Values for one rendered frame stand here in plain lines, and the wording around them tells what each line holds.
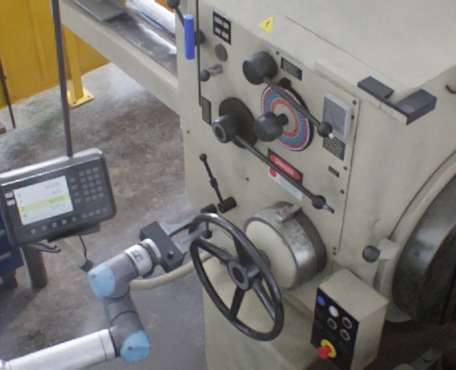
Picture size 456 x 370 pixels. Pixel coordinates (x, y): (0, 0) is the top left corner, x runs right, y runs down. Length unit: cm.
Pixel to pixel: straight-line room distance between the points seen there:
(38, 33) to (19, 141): 62
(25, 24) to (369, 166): 299
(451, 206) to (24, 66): 309
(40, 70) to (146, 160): 82
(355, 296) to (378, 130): 46
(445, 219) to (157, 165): 258
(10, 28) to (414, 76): 305
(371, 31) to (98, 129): 296
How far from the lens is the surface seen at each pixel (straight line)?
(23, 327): 367
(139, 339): 194
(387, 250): 192
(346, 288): 198
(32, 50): 456
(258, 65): 184
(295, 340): 278
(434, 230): 198
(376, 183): 180
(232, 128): 204
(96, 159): 240
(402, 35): 185
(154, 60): 298
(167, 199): 411
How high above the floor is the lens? 284
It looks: 43 degrees down
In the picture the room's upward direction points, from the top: straight up
